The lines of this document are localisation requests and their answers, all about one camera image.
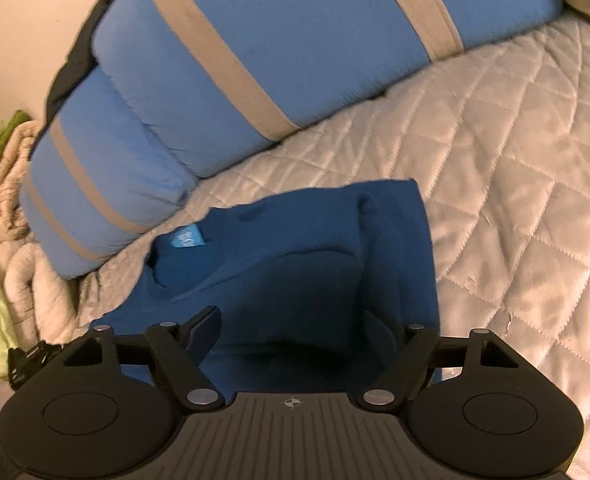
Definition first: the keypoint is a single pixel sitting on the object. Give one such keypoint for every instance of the blue pillow with grey stripes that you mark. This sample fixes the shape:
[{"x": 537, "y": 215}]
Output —
[
  {"x": 300, "y": 35},
  {"x": 105, "y": 185}
]

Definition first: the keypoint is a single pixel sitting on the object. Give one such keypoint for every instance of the blue sweatshirt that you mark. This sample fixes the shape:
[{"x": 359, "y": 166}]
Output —
[{"x": 300, "y": 240}]

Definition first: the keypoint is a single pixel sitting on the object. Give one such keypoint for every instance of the pile of folded quilts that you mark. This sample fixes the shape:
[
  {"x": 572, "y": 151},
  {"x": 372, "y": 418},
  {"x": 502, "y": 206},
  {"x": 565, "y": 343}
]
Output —
[{"x": 30, "y": 280}]

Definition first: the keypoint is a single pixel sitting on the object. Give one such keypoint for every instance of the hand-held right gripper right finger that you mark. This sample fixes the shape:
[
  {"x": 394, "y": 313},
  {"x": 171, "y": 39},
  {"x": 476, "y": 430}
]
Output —
[{"x": 417, "y": 349}]

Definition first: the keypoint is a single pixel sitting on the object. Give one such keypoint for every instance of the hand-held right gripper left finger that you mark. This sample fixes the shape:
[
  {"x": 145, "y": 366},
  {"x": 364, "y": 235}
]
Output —
[{"x": 206, "y": 326}]

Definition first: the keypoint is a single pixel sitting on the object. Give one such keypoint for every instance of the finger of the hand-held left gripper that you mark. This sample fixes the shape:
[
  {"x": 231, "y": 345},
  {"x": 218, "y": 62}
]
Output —
[{"x": 30, "y": 362}]

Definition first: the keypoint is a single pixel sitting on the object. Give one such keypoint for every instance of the black folded garment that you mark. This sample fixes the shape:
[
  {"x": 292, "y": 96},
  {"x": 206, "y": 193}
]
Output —
[{"x": 75, "y": 67}]

